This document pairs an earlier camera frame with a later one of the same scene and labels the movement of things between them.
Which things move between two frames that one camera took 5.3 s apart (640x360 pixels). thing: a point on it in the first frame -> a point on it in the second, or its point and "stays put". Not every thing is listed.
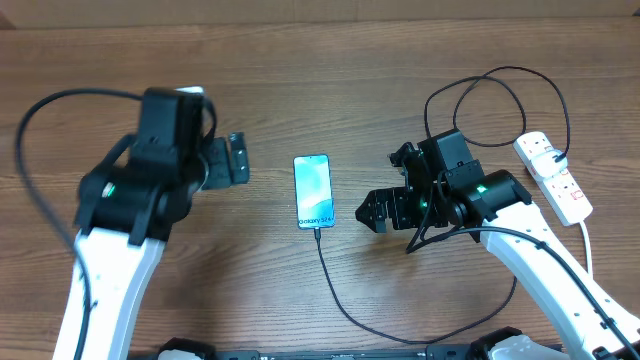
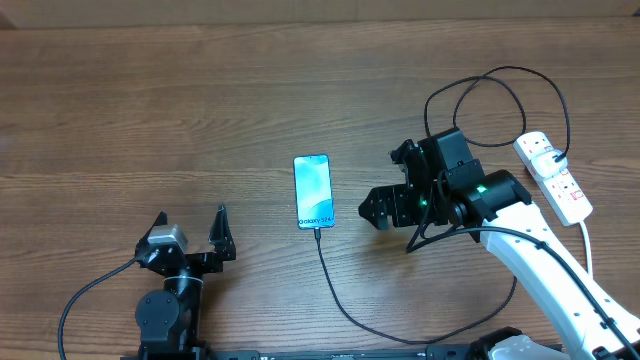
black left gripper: x=223 y=175 -> x=223 y=249
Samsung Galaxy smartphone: x=314 y=191 stays put
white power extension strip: x=559 y=190 stays put
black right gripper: x=399 y=201 stays put
